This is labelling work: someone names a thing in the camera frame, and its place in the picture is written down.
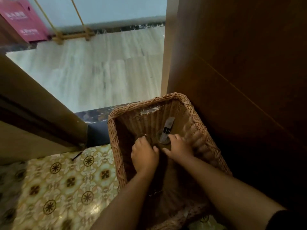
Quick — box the person's left hand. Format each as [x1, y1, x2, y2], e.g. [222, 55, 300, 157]
[131, 136, 160, 174]

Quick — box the person's right hand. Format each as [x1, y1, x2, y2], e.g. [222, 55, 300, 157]
[162, 134, 195, 164]

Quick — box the clear drinking glass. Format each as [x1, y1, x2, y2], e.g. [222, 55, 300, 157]
[157, 130, 172, 151]
[135, 133, 152, 146]

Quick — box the person's left forearm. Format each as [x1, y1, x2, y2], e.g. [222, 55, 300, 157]
[91, 168, 159, 230]

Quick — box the person's right forearm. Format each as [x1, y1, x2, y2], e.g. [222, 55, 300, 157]
[183, 155, 286, 230]

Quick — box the grey sachet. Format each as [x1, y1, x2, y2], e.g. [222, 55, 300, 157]
[160, 117, 175, 143]

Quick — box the brown wicker basket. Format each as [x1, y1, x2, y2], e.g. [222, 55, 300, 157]
[107, 92, 232, 230]

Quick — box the brown wooden cabinet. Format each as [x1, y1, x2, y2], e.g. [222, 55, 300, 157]
[160, 0, 307, 211]

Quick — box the brown wooden door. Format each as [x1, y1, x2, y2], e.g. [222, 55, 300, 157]
[0, 54, 88, 165]

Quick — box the black sleeve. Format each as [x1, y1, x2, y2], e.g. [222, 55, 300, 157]
[266, 209, 307, 230]

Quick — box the gold metal stand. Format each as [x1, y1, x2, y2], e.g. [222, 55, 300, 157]
[32, 0, 95, 45]

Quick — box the pink sign board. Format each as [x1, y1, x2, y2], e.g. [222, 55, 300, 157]
[0, 0, 50, 43]

